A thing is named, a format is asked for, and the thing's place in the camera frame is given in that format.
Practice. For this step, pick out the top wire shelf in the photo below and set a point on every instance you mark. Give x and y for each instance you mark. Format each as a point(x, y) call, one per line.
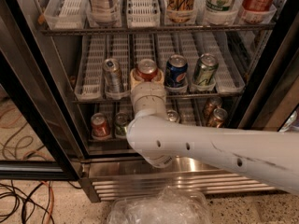
point(159, 30)

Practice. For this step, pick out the middle wire shelf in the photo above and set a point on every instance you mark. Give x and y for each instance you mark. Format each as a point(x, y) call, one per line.
point(187, 95)

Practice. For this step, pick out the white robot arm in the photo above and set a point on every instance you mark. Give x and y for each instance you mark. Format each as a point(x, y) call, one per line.
point(269, 157)

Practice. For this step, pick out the blue pepsi can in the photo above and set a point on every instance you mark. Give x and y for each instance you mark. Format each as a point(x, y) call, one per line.
point(175, 71)

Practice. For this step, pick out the red coke can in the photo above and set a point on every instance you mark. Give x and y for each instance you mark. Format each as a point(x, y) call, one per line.
point(147, 69)

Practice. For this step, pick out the gold striped can top shelf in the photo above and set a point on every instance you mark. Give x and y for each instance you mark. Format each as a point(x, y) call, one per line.
point(179, 11)

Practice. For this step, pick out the silver can middle shelf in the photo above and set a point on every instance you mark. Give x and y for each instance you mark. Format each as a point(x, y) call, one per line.
point(113, 75)

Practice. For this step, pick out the stainless steel fridge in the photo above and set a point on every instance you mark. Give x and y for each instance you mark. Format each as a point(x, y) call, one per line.
point(252, 62)

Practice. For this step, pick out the brown can bottom rear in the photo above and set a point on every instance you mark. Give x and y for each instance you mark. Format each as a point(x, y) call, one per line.
point(211, 104)

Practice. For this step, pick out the clear plastic bag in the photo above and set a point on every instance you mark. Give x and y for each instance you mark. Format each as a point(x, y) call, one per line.
point(169, 206)

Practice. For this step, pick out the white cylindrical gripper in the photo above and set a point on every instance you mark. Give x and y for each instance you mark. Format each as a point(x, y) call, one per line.
point(148, 90)

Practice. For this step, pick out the green can bottom left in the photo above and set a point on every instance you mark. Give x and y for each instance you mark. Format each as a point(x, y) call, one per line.
point(121, 122)

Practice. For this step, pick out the glass fridge door left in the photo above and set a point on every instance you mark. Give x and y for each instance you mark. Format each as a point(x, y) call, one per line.
point(33, 75)

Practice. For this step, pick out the red can bottom shelf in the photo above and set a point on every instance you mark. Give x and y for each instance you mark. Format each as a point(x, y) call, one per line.
point(100, 125)

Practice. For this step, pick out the brown can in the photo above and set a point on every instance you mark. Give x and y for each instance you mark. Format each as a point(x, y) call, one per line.
point(217, 118)
point(211, 104)

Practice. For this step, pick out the green can bottom centre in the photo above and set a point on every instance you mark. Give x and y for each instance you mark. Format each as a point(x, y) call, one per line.
point(173, 115)

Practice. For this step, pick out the green can middle shelf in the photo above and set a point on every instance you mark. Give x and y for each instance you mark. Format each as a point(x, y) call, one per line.
point(205, 69)

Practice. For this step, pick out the green can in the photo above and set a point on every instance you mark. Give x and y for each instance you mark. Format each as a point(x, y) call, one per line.
point(121, 122)
point(173, 115)

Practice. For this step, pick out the brown can bottom front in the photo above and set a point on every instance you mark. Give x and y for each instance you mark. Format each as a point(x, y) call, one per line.
point(217, 118)

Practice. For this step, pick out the wire shelf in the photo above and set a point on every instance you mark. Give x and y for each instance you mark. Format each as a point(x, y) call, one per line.
point(159, 30)
point(187, 95)

